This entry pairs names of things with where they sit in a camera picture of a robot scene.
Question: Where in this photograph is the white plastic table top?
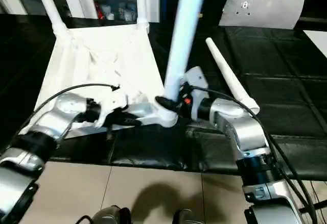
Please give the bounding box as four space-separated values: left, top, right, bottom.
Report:
28 22 179 140

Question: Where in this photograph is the white plastic table leg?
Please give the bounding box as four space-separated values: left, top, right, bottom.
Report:
136 0 151 30
163 0 212 114
33 0 69 35
205 37 261 115

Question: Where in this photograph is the white flat board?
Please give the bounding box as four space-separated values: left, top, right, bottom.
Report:
303 30 327 57

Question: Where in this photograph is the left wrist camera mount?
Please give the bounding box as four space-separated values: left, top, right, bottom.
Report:
95 90 130 130

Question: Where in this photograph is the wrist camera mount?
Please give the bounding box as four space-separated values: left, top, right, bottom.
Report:
182 66 209 120
95 90 130 130

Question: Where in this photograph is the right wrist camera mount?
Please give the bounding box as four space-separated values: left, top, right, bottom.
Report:
182 66 209 120

